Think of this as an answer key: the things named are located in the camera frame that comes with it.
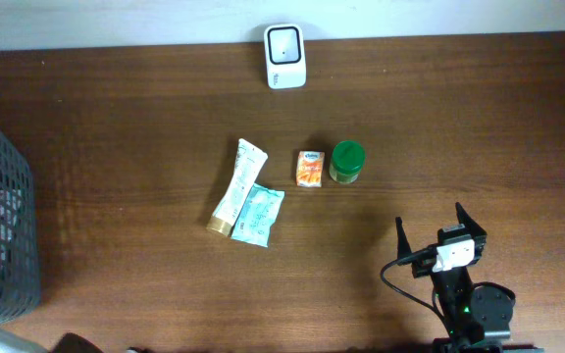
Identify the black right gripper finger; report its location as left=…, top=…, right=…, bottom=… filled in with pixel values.
left=455, top=202, right=487, bottom=236
left=395, top=217, right=412, bottom=265

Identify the green lidded jar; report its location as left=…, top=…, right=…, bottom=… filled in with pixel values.
left=329, top=140, right=366, bottom=184

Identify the mint green wipes packet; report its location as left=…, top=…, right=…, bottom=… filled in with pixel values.
left=231, top=183, right=285, bottom=248

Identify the white tube with gold cap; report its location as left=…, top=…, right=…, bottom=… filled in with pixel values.
left=206, top=138, right=268, bottom=237

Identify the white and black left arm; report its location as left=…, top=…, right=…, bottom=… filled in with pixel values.
left=0, top=328, right=102, bottom=353

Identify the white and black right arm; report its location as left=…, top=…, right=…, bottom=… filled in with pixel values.
left=380, top=203, right=541, bottom=353

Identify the white barcode scanner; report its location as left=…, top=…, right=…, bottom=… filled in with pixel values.
left=263, top=24, right=307, bottom=90

